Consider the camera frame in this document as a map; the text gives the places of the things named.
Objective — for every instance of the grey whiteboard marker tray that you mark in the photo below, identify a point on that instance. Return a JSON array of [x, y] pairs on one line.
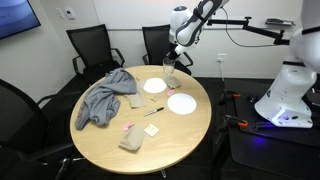
[[280, 22]]

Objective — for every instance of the small white round plate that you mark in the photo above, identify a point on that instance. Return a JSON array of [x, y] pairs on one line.
[[154, 85]]

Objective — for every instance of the white wall outlet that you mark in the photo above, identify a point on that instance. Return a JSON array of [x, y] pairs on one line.
[[221, 58]]

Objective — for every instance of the large folded beige napkin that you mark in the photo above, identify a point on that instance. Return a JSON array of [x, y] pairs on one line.
[[132, 138]]

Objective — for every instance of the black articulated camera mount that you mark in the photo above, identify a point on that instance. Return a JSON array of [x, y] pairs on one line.
[[260, 30]]

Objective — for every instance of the white light switch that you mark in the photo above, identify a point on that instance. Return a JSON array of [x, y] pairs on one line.
[[59, 13]]

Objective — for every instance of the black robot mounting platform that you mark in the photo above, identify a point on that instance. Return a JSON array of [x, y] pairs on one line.
[[286, 135]]

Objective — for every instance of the small tan paper packet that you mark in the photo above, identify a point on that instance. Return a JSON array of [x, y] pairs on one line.
[[155, 98]]

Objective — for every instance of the clear glass cup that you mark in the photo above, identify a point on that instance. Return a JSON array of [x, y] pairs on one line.
[[168, 68]]

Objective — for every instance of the pale yellow paper packet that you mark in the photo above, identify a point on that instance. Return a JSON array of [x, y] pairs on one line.
[[151, 130]]

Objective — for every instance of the pink sticky note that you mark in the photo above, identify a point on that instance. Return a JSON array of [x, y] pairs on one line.
[[170, 92], [127, 126]]

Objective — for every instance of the black orange bar clamp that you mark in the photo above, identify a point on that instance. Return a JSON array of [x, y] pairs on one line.
[[230, 95], [233, 120]]

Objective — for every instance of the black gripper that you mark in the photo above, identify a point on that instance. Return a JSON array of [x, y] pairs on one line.
[[175, 54]]

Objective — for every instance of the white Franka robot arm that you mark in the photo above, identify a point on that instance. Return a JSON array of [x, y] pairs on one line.
[[290, 90]]

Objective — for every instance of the large white round plate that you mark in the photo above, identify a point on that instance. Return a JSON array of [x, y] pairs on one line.
[[181, 104]]

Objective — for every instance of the white wall thermostat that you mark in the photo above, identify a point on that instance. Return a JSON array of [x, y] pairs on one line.
[[70, 13]]

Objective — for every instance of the black marker pen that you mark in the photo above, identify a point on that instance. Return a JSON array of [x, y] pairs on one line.
[[153, 111]]

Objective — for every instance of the black mesh office chair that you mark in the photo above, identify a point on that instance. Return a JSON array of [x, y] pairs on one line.
[[20, 123], [156, 43], [88, 45]]

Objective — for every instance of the grey sweatshirt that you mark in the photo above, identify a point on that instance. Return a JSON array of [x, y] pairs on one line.
[[101, 100]]

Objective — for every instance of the wall mounted display screen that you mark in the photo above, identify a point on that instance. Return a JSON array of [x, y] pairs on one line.
[[15, 15]]

